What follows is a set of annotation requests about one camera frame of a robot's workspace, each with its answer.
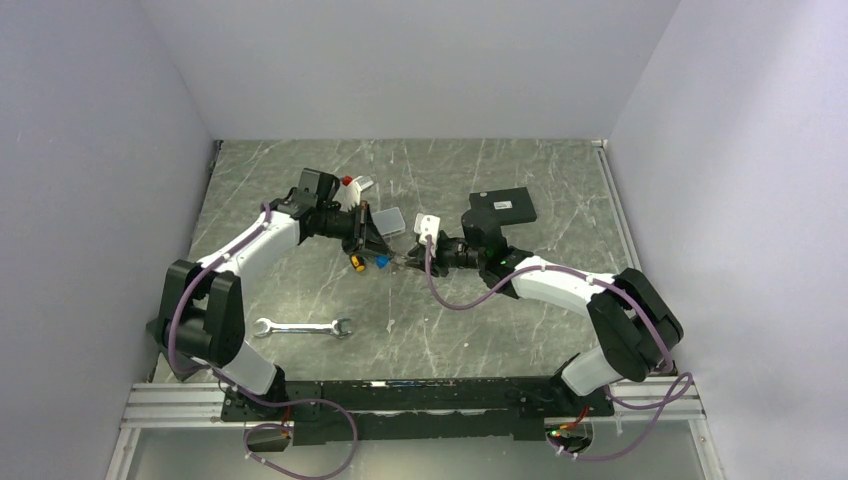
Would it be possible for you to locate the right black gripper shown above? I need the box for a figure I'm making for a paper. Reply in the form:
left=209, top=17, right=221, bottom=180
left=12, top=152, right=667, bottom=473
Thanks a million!
left=405, top=235, right=485, bottom=278

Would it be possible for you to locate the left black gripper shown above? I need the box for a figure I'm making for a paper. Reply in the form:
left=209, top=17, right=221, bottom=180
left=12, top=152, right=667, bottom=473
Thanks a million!
left=317, top=200, right=394, bottom=260

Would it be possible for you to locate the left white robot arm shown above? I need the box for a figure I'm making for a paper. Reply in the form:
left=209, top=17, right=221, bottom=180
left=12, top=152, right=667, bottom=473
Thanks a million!
left=147, top=168, right=393, bottom=420

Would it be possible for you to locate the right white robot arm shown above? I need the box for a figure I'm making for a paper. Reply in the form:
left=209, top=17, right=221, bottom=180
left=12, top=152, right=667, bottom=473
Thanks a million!
left=407, top=209, right=684, bottom=415

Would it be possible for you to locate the small grey white box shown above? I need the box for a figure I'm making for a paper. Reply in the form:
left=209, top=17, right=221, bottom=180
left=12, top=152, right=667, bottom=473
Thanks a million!
left=372, top=207, right=406, bottom=237

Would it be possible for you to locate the yellow black screwdriver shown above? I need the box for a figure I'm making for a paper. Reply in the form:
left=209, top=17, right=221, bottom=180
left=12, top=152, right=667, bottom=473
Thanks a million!
left=349, top=254, right=366, bottom=272

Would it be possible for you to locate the black flat plate right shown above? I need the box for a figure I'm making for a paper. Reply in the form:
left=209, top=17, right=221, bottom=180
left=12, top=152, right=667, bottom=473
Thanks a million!
left=468, top=186, right=537, bottom=226

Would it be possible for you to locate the silver open-end wrench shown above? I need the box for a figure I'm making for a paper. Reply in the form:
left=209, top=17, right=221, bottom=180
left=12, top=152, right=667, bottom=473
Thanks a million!
left=253, top=318, right=353, bottom=339

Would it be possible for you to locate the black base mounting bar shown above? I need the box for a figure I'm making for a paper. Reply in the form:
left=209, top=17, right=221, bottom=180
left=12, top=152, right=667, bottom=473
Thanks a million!
left=220, top=376, right=615, bottom=446

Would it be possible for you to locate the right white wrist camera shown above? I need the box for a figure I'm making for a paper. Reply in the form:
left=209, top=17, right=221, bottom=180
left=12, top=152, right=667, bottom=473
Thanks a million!
left=413, top=213, right=441, bottom=245

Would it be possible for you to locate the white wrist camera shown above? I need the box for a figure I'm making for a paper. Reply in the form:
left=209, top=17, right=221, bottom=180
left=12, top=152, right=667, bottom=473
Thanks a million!
left=413, top=213, right=441, bottom=245
left=336, top=175, right=374, bottom=210

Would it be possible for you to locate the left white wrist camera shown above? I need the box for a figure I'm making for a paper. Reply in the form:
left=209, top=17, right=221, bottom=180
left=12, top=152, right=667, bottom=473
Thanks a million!
left=336, top=175, right=374, bottom=210

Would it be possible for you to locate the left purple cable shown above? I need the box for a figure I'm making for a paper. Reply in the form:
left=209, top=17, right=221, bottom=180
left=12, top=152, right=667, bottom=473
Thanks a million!
left=166, top=201, right=360, bottom=480

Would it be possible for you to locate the purple cable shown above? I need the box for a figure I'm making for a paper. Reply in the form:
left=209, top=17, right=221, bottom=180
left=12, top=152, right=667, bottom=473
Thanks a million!
left=423, top=235, right=695, bottom=463
left=166, top=201, right=360, bottom=480

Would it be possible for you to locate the aluminium rail frame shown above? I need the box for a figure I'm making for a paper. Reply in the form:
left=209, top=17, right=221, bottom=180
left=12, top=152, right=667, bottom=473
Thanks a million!
left=103, top=139, right=727, bottom=480

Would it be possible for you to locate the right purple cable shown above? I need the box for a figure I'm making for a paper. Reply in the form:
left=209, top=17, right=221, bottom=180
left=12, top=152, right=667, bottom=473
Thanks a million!
left=423, top=235, right=695, bottom=463

